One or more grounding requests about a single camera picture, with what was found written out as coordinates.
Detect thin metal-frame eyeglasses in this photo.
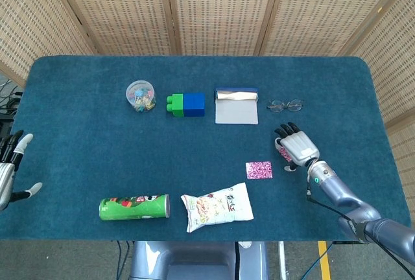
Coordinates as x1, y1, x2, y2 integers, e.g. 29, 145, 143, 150
267, 99, 305, 113

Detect green building block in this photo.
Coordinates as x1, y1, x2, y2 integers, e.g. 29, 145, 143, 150
165, 94, 185, 118

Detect blue building block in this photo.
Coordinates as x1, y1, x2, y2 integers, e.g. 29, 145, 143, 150
183, 93, 206, 118

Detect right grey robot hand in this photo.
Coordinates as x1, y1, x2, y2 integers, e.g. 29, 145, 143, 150
274, 121, 320, 172

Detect woven wooden folding screen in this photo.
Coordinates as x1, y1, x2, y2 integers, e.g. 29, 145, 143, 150
0, 0, 415, 196

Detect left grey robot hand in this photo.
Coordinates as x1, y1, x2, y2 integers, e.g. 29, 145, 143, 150
0, 130, 43, 211

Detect white snack bag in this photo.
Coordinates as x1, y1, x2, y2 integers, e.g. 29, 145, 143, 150
180, 181, 255, 233

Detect green chips can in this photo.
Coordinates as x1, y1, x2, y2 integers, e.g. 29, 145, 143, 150
99, 193, 171, 222

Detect blue felt table cover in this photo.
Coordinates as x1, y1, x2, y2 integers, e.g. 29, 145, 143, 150
0, 55, 411, 242

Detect yellow floor tape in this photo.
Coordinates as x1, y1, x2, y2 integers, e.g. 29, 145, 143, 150
317, 240, 332, 280

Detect pink patterned card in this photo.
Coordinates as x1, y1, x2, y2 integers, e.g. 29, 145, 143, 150
245, 161, 274, 180
279, 146, 293, 163

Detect blue floor cable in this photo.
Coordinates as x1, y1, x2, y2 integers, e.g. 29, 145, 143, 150
115, 240, 136, 280

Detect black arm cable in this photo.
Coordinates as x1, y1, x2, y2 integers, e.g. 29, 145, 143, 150
306, 189, 415, 276

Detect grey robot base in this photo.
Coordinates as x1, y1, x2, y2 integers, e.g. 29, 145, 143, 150
128, 240, 270, 280

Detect white table leg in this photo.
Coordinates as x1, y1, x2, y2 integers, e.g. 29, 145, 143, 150
278, 240, 288, 280

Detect clear jar of binder clips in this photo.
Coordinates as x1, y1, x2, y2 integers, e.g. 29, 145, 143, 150
125, 80, 156, 113

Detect black floor cables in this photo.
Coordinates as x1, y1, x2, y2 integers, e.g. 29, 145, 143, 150
0, 78, 23, 115

